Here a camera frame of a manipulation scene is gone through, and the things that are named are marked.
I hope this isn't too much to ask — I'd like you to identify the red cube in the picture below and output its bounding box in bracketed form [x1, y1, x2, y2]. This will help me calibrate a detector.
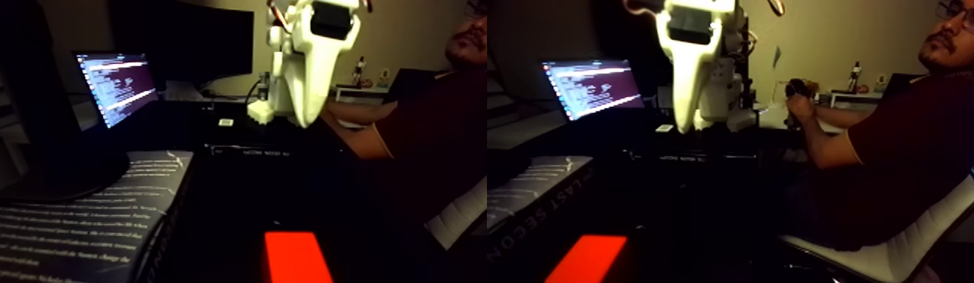
[543, 234, 629, 283]
[263, 230, 336, 283]

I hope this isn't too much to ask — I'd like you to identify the person's hand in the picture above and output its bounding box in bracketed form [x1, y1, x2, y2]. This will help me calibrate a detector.
[787, 90, 820, 125]

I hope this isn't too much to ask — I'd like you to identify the white shelf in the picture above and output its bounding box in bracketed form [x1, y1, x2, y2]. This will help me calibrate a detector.
[333, 83, 395, 108]
[828, 89, 885, 111]

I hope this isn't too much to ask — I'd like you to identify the black box with lettering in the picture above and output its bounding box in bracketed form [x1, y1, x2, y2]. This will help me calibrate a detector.
[205, 142, 300, 157]
[629, 148, 761, 164]

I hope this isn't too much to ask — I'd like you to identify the laptop with lit screen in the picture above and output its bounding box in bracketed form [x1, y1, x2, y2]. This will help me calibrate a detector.
[540, 59, 646, 123]
[74, 51, 160, 129]

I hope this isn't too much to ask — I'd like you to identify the black computer monitor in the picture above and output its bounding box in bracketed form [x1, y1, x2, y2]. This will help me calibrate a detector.
[111, 0, 255, 88]

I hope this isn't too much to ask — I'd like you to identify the person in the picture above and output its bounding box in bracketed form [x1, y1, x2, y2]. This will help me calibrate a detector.
[321, 0, 488, 227]
[785, 0, 974, 252]

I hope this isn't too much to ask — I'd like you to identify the dark book with white text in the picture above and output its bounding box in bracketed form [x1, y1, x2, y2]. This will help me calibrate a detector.
[0, 150, 196, 283]
[487, 155, 595, 266]

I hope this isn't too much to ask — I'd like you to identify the black monitor with round stand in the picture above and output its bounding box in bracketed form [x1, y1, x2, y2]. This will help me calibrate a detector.
[0, 0, 132, 204]

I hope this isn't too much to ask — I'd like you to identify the orange cable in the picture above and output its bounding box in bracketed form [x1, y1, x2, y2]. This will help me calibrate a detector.
[625, 0, 670, 17]
[266, 0, 294, 25]

